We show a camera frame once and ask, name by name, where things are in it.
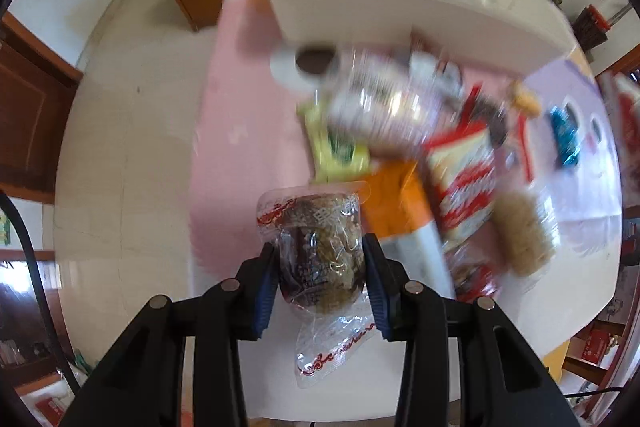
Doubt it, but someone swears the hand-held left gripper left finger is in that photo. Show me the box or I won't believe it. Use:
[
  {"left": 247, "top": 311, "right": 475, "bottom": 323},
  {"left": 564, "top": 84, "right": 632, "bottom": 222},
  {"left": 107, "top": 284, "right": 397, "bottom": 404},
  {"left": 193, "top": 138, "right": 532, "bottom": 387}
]
[{"left": 59, "top": 241, "right": 279, "bottom": 427}]

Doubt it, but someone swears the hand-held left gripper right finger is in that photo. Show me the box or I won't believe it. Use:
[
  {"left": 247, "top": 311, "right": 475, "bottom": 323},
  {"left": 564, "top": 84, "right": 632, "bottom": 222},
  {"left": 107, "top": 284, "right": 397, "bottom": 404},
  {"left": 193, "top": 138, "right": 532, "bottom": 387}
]
[{"left": 361, "top": 232, "right": 581, "bottom": 427}]

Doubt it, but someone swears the clear packet with brown cake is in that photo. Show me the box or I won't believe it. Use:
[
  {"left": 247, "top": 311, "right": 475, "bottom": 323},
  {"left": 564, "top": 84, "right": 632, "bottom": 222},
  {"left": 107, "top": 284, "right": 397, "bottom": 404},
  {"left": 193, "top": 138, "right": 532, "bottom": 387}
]
[{"left": 256, "top": 179, "right": 378, "bottom": 390}]

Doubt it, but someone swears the clear packet with orange snack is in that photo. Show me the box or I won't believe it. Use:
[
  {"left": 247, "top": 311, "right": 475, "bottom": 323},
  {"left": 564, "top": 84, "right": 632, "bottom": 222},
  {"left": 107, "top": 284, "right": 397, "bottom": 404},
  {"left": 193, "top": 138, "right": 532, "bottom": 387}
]
[{"left": 362, "top": 162, "right": 453, "bottom": 298}]

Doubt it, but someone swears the green snack packet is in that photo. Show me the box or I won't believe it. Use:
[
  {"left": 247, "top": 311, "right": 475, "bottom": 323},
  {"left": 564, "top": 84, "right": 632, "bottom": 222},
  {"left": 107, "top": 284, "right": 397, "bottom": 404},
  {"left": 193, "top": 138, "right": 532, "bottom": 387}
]
[{"left": 300, "top": 102, "right": 373, "bottom": 180}]

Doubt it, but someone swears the dark red snack packet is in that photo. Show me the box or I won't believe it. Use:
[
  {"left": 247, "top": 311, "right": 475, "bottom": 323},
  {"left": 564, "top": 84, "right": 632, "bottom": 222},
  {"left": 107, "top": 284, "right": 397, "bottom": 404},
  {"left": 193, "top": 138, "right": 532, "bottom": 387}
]
[{"left": 450, "top": 252, "right": 503, "bottom": 303}]

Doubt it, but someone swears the red white snack packet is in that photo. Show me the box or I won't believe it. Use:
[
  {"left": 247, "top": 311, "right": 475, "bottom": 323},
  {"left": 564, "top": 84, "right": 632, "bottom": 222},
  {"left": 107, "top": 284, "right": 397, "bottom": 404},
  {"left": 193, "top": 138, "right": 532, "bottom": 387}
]
[{"left": 425, "top": 122, "right": 498, "bottom": 240}]

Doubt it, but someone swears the beige rice cracker packet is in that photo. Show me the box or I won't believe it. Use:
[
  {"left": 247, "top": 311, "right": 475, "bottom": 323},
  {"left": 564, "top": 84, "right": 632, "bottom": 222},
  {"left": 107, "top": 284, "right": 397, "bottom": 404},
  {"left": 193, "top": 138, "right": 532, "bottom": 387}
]
[{"left": 492, "top": 192, "right": 556, "bottom": 278}]

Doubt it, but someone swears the pink printed tablecloth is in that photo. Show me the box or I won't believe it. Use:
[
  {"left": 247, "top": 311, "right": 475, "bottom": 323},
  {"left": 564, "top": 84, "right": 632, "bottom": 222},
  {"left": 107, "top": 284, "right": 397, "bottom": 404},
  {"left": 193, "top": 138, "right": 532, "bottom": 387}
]
[{"left": 190, "top": 0, "right": 626, "bottom": 423}]

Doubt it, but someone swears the large clear snack bag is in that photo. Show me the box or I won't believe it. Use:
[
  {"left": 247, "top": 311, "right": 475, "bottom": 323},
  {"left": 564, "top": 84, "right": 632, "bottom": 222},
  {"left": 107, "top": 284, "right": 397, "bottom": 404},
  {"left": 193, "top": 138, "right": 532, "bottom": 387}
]
[{"left": 325, "top": 49, "right": 466, "bottom": 158}]

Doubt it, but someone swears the black red snack packet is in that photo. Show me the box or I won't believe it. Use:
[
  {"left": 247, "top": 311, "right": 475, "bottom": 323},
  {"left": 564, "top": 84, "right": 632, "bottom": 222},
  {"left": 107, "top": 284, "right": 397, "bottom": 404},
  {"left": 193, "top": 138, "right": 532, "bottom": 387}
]
[{"left": 460, "top": 84, "right": 536, "bottom": 182}]

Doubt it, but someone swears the red box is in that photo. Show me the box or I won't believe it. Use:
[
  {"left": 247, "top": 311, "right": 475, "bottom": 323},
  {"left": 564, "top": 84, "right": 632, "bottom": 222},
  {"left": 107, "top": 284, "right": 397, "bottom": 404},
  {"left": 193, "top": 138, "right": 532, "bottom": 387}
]
[{"left": 32, "top": 394, "right": 68, "bottom": 425}]

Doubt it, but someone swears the blue snack packet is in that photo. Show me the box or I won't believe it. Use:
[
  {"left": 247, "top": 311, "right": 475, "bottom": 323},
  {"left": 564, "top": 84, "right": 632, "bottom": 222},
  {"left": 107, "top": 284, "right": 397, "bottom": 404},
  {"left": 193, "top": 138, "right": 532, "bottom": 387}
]
[{"left": 550, "top": 104, "right": 583, "bottom": 168}]

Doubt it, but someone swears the small yellow snack packet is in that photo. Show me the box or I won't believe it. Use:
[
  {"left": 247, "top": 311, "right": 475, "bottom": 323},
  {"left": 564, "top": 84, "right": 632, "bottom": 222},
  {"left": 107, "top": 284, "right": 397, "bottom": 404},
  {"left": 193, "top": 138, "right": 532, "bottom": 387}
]
[{"left": 510, "top": 82, "right": 543, "bottom": 118}]

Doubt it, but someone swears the wooden shelf unit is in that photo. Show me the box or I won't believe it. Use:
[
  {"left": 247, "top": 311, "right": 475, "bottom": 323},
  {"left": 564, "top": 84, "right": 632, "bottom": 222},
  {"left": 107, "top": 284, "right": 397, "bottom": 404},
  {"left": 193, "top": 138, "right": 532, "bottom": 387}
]
[{"left": 0, "top": 252, "right": 63, "bottom": 390}]

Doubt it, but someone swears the brown wooden door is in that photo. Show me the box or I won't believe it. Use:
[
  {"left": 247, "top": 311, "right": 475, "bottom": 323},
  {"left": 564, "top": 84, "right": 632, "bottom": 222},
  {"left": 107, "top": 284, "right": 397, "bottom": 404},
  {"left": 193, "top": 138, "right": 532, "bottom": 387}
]
[{"left": 0, "top": 12, "right": 83, "bottom": 205}]

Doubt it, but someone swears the black cable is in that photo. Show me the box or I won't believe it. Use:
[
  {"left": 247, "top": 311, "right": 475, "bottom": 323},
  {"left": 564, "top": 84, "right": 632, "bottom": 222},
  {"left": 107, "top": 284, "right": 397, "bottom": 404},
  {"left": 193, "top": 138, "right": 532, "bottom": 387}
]
[{"left": 0, "top": 192, "right": 83, "bottom": 393}]

